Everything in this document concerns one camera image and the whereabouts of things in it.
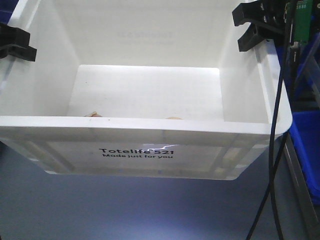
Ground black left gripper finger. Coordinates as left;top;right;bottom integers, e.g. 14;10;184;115
0;46;37;62
0;23;30;49

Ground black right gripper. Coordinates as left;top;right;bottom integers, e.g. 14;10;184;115
231;0;320;53

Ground grey smiley plush ball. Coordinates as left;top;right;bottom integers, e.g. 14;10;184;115
84;111;102;118

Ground white Totelife plastic crate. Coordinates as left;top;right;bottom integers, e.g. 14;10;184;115
0;0;280;180

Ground yellow plush burger toy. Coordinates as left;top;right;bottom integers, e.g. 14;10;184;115
165;116;183;120

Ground blue bin upper right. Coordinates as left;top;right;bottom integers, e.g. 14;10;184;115
290;33;320;207

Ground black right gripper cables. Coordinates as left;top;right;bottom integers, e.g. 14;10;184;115
244;0;301;240

